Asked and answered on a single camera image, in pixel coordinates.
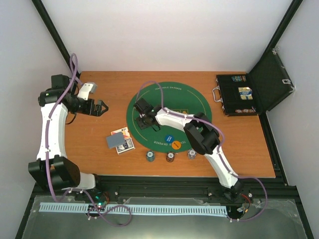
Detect blue small blind button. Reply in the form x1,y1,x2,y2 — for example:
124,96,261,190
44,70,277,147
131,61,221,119
164,134,174,143

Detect orange big blind button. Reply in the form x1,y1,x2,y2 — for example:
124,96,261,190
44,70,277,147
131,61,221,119
171,140,181,150

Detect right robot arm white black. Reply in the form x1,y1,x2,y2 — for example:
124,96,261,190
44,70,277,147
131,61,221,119
134,103,242,202

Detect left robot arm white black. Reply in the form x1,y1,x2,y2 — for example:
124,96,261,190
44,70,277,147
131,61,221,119
28,75,108,201

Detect grey card box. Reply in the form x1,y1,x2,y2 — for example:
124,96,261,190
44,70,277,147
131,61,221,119
106,132,125,149

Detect blue playing card deck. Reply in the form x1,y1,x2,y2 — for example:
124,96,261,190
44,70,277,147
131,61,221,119
116,138,135,154

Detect teal poker chip stack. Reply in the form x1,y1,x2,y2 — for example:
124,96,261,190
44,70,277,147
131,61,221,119
146,150,155,162

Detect round green poker mat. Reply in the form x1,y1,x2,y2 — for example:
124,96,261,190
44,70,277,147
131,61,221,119
126,81,212,153

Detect red poker chip stack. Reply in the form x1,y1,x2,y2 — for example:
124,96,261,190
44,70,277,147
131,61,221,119
166,152,175,162

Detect white poker chip stack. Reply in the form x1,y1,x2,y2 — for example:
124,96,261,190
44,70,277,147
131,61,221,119
187,149,197,160

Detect red chips in case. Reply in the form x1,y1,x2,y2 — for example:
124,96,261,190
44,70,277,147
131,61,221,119
235,109,256,114

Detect teal chips in case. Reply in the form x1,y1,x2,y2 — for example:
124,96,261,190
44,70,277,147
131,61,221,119
231,75,246,82

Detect card deck in case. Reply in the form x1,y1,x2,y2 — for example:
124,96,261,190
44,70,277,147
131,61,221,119
238,87,253,100

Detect black poker case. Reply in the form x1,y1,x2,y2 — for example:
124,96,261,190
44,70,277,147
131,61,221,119
212,47,296,117

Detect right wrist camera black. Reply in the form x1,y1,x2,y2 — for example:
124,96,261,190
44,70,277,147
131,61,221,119
134,98,154,115

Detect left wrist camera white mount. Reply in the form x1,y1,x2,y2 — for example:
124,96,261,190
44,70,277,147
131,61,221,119
77,82,97,101

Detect light blue cable duct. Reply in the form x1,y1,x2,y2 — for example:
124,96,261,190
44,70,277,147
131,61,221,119
38,202,227,217

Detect black aluminium frame rail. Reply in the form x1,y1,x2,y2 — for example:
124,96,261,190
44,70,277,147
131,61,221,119
32,174,300,207

